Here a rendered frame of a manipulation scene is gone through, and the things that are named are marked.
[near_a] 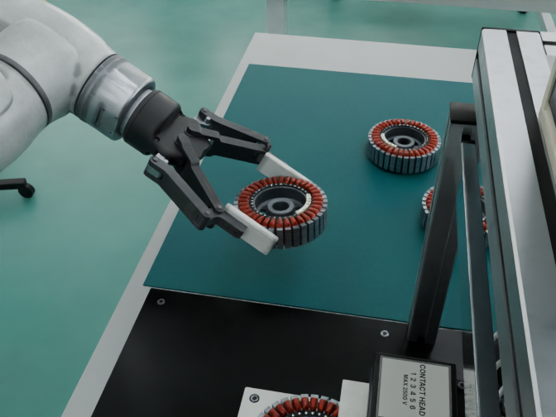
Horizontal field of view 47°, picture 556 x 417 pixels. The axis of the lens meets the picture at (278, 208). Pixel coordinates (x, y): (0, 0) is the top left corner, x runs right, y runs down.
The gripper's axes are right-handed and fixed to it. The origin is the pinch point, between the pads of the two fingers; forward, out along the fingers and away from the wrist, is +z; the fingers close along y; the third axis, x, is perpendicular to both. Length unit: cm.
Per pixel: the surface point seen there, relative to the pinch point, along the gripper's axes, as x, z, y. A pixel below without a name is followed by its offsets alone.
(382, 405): 14.8, 13.9, 28.0
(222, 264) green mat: -11.0, -1.8, 2.7
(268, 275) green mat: -8.2, 3.8, 2.4
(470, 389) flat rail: 26.5, 13.7, 33.2
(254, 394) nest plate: -3.3, 8.2, 21.3
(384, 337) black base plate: 0.7, 17.7, 8.6
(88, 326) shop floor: -103, -22, -34
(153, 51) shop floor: -127, -85, -185
